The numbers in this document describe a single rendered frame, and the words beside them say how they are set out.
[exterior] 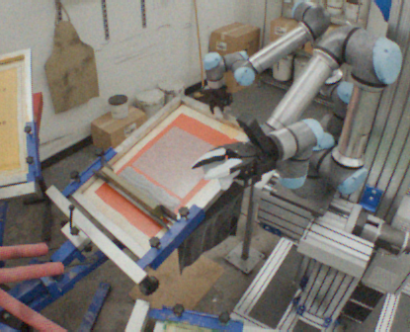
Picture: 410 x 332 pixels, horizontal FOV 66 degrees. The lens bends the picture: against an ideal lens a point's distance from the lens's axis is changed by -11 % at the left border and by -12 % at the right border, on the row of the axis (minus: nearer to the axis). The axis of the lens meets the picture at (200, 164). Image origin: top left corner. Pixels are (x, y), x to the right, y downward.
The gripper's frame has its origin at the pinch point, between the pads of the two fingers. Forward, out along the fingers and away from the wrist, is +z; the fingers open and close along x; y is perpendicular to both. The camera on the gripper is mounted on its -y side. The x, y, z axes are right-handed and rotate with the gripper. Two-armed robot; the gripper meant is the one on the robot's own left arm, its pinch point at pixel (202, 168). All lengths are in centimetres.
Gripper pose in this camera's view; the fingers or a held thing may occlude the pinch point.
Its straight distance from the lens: 75.5
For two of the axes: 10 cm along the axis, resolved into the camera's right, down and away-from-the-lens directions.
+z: -8.5, 3.3, -4.1
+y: 0.7, 8.5, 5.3
